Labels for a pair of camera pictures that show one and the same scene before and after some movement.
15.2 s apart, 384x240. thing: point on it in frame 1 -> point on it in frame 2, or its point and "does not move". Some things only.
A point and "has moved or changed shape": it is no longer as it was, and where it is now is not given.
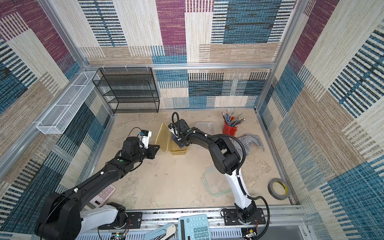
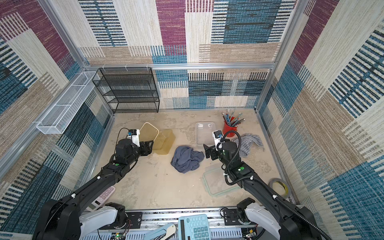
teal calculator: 194,227 does not move
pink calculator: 100,199 does not move
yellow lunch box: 175,148 -> 164,141
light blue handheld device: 161,233 does not move
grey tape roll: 278,196 does not move
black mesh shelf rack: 128,90 does not move
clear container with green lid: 217,184 does not move
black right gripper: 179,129 -> 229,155
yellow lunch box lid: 162,139 has moved or changed shape
